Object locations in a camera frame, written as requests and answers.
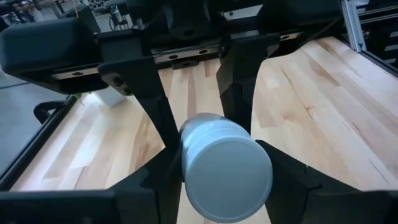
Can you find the white plastic pill bottle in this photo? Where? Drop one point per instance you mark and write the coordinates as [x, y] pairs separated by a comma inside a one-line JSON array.
[[227, 174]]

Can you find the black table edge rail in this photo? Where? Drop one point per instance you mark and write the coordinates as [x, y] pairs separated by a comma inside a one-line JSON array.
[[31, 149]]

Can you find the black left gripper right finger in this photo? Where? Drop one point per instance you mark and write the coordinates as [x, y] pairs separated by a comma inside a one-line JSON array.
[[326, 208]]

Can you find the silver aluminium frame post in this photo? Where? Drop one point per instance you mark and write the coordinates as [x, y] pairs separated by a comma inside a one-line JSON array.
[[353, 25]]

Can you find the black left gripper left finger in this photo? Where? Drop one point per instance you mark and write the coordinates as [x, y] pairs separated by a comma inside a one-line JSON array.
[[62, 208]]

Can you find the black curved floor bracket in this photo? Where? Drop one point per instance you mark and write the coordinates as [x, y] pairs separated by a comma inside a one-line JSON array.
[[46, 104]]

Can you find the green plant in white pot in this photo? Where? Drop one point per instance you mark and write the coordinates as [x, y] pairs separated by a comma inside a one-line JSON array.
[[110, 97]]

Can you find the black equipment rack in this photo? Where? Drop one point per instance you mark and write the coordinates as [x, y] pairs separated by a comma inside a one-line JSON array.
[[382, 37]]

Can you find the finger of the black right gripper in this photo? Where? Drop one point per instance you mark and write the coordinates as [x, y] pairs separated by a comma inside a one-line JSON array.
[[133, 74], [239, 77]]

